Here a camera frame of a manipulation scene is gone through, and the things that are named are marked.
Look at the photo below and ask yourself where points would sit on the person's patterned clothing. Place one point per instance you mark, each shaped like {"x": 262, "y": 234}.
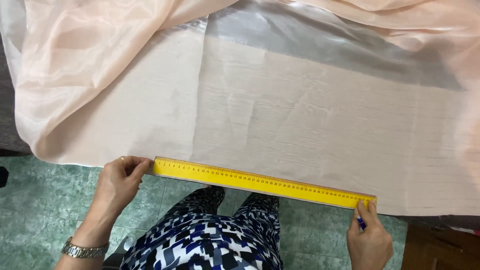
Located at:
{"x": 204, "y": 232}

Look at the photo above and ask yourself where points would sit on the peach sheer fabric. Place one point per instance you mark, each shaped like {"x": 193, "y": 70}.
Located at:
{"x": 240, "y": 93}

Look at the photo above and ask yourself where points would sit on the person's left hand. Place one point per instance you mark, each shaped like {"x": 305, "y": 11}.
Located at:
{"x": 114, "y": 185}

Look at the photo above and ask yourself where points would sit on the yellow ruler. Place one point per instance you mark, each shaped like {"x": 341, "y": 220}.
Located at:
{"x": 262, "y": 183}

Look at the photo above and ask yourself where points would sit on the brown wooden furniture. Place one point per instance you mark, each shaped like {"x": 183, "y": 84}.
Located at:
{"x": 440, "y": 245}

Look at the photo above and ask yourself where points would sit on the silver wristwatch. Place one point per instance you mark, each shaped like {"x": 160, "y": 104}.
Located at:
{"x": 84, "y": 249}

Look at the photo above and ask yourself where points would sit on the blue pen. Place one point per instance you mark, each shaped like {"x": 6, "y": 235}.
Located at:
{"x": 360, "y": 222}

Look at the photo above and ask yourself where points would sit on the person's right hand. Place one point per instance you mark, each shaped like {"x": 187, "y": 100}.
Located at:
{"x": 369, "y": 242}

